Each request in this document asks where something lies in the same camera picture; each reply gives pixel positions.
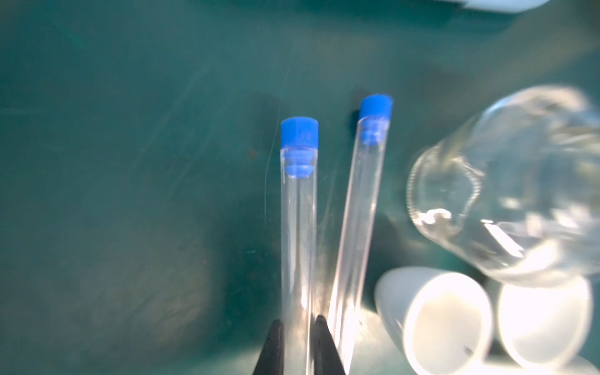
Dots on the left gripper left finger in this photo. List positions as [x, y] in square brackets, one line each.
[271, 358]

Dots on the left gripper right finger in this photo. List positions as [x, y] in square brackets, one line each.
[326, 358]

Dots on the test tube blue cap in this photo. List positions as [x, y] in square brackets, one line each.
[364, 182]
[298, 160]

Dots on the small white crucible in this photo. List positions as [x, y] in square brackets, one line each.
[441, 321]

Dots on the white ceramic mortar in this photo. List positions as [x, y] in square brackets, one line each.
[542, 328]

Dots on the white plastic storage bin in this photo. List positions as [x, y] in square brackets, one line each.
[500, 6]

